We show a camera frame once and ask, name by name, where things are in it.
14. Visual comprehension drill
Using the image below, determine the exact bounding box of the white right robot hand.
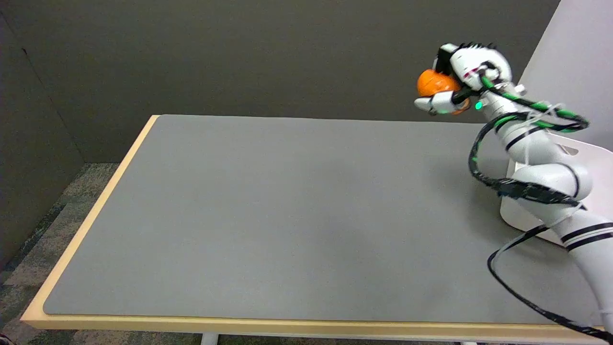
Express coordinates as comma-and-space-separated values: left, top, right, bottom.
414, 42, 513, 116

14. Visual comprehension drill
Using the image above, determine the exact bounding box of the orange mango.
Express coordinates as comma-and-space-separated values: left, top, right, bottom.
417, 69, 471, 115

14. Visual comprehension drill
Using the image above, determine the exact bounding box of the white plastic box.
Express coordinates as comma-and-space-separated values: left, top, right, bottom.
499, 132, 613, 247

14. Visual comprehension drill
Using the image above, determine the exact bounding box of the grey table mat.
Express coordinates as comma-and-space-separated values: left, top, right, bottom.
43, 114, 602, 326

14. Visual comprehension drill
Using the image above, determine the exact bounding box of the white wall panel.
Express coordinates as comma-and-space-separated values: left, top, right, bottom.
519, 0, 613, 151

